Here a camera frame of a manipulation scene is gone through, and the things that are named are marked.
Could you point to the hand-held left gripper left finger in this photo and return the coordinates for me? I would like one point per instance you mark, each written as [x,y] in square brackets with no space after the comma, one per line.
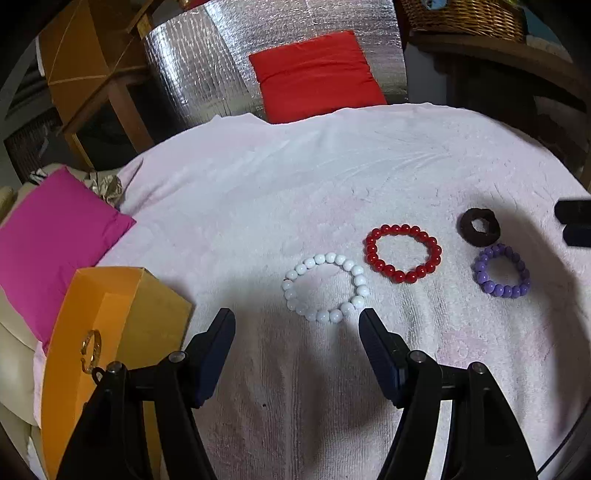
[213,355]

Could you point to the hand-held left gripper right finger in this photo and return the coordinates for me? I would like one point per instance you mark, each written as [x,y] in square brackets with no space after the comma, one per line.
[379,355]

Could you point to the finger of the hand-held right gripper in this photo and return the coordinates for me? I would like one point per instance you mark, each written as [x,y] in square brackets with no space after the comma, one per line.
[575,221]

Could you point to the orange cardboard box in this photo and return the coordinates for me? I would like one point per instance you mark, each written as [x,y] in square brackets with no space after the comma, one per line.
[152,318]

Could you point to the dark brown hair scrunchie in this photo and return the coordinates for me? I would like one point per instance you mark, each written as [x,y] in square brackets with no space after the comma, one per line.
[466,233]

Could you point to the gold bangle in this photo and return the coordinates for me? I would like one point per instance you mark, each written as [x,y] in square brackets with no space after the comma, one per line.
[95,341]

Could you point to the dark wooden shelf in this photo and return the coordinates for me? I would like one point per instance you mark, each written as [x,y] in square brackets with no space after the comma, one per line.
[508,69]

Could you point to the white towel blanket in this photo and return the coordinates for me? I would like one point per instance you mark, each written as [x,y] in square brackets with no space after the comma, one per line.
[323,184]

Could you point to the pink cushion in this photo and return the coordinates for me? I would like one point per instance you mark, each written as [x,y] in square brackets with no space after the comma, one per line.
[51,244]

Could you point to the crumpled gold foil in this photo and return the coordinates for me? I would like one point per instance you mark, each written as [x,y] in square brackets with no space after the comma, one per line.
[108,187]

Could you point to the wicker basket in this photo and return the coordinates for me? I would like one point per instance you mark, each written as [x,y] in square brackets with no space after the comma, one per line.
[466,16]

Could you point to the red cushion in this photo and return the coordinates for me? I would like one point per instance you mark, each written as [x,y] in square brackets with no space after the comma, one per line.
[318,76]

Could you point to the silver foil mat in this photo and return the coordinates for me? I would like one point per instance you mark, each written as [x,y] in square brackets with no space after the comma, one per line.
[207,64]

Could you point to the wooden side table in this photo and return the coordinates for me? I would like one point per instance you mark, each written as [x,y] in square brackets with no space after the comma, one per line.
[92,69]

